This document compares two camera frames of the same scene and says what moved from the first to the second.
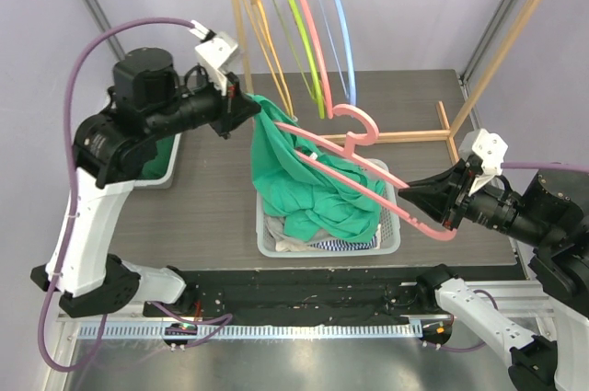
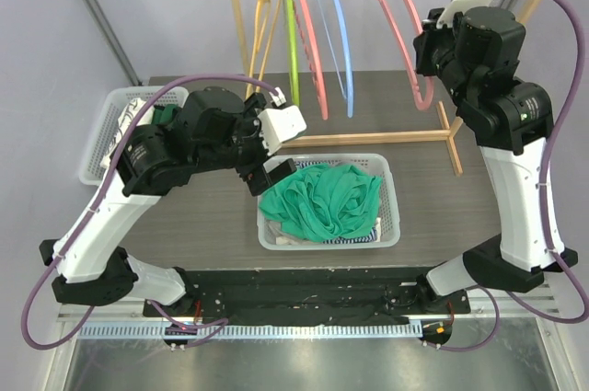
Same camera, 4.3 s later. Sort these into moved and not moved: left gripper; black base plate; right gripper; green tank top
Moved: right gripper; left gripper; green tank top
Not moved: black base plate
